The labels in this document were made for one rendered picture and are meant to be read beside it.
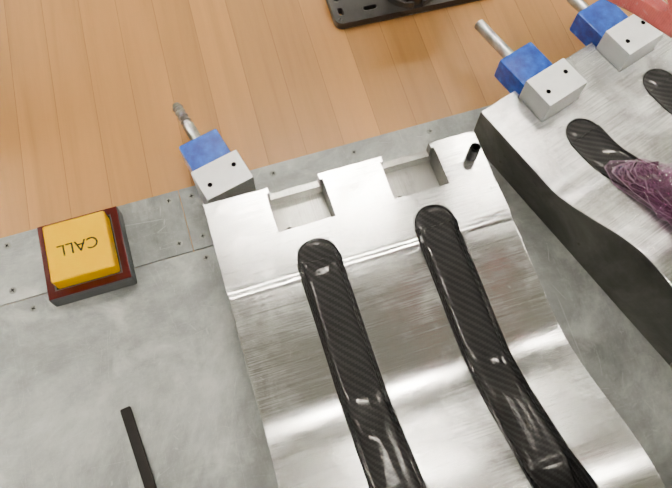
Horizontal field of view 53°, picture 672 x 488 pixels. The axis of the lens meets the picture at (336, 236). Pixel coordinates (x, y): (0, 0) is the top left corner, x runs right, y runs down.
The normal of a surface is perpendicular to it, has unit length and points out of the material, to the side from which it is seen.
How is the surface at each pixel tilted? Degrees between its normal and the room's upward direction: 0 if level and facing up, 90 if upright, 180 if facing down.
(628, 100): 0
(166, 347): 0
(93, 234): 0
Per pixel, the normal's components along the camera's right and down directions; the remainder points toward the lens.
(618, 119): 0.02, -0.38
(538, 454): -0.11, -0.74
